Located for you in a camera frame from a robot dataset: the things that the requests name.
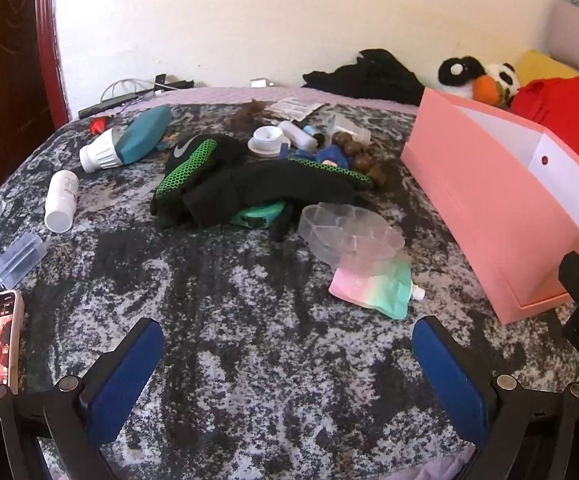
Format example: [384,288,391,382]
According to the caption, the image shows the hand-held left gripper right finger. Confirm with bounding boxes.
[412,316,579,480]

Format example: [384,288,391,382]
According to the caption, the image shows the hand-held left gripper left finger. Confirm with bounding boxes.
[0,316,165,480]

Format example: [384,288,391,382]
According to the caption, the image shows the pink cardboard box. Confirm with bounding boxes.
[400,87,579,326]

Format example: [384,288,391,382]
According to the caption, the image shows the pastel spout pouch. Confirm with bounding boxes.
[329,252,426,320]

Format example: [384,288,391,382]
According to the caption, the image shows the clear plastic block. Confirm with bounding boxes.
[0,232,48,277]

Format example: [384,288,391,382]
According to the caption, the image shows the clear compartment box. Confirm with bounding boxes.
[298,202,406,266]

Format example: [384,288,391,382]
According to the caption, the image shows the white plastic bottle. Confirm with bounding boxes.
[44,170,80,233]

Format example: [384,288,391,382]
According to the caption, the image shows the teal tape measure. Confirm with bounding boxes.
[230,200,290,228]

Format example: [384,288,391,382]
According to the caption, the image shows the red bag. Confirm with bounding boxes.
[509,75,579,183]

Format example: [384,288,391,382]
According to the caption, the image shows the black glove with white logo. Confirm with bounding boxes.
[150,132,250,228]

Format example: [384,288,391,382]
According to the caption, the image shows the black glove with green mesh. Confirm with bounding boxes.
[184,156,374,241]

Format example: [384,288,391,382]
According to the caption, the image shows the teal case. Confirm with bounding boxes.
[120,105,174,166]

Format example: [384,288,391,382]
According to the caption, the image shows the yellow pillow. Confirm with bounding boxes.
[514,50,579,83]

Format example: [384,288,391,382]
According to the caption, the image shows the panda plush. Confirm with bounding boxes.
[484,62,523,108]

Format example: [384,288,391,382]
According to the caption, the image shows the clear plastic cup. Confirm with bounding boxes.
[325,112,371,145]

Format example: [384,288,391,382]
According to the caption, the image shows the black power strip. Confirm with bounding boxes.
[78,91,160,120]

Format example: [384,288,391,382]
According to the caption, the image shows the black white penguin plush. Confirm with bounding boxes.
[437,56,500,106]

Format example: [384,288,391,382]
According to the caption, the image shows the white cylinder container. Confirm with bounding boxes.
[277,120,319,152]

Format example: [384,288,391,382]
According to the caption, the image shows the brown dried plant clump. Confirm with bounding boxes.
[224,99,270,130]

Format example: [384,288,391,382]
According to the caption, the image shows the small black device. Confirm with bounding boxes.
[154,74,195,92]

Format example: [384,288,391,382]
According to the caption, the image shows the black cloth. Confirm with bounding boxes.
[302,49,426,107]

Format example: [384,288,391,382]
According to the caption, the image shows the dark wooden door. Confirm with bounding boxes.
[0,0,70,211]

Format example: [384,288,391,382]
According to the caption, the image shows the brown bead bracelet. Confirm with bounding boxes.
[332,131,385,186]

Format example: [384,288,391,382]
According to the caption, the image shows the white cable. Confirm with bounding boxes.
[100,78,158,103]

